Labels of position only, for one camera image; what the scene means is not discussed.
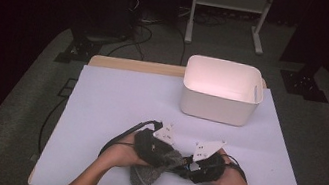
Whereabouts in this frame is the person's right hand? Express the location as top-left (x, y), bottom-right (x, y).
top-left (211, 148), bottom-right (257, 185)

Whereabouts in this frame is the black floor frame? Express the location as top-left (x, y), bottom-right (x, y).
top-left (56, 76), bottom-right (78, 101)

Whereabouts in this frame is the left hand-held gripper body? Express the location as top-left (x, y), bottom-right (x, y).
top-left (130, 117), bottom-right (180, 170)

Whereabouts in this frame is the person's left hand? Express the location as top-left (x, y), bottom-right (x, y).
top-left (103, 128), bottom-right (154, 173)

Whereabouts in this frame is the black floor stand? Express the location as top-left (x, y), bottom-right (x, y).
top-left (273, 57), bottom-right (329, 105)
top-left (53, 13), bottom-right (107, 69)

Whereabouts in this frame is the white plastic bin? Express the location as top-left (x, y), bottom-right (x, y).
top-left (177, 53), bottom-right (269, 130)

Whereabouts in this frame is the white metal stand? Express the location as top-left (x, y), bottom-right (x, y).
top-left (183, 0), bottom-right (277, 58)

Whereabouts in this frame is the grey fluffy cloth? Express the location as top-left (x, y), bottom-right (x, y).
top-left (127, 141), bottom-right (189, 185)

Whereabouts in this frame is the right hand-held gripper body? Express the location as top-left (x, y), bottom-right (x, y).
top-left (186, 136), bottom-right (232, 185)

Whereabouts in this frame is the black floor cable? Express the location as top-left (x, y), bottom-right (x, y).
top-left (168, 26), bottom-right (190, 67)
top-left (35, 94), bottom-right (68, 159)
top-left (107, 20), bottom-right (155, 63)

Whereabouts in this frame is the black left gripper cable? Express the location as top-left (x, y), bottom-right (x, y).
top-left (98, 111), bottom-right (165, 166)

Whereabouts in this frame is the white table mat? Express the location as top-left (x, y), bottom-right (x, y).
top-left (28, 52), bottom-right (328, 185)

